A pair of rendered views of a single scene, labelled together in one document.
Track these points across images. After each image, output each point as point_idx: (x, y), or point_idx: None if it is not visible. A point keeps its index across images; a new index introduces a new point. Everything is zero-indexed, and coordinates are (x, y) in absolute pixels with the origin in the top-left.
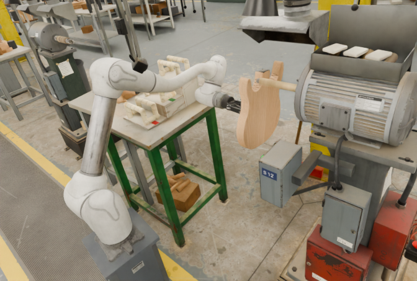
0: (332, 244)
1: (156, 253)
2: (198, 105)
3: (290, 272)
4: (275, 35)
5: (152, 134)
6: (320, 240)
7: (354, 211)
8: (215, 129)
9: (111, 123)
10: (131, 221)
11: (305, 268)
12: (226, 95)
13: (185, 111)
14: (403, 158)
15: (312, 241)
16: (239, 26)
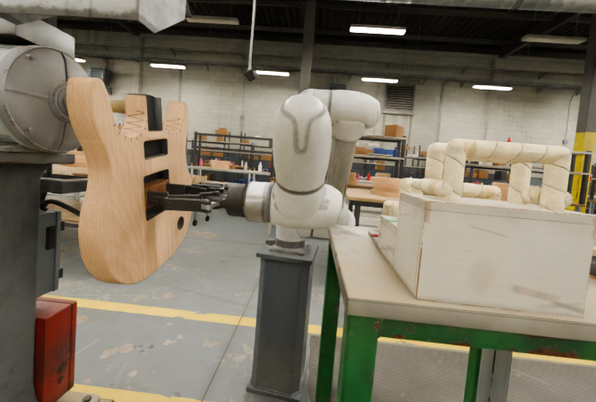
0: (38, 303)
1: (261, 273)
2: (375, 277)
3: (95, 395)
4: (108, 4)
5: (349, 231)
6: (55, 303)
7: None
8: (338, 398)
9: (331, 162)
10: (280, 235)
11: (74, 366)
12: (245, 185)
13: (373, 261)
14: None
15: (69, 300)
16: (187, 14)
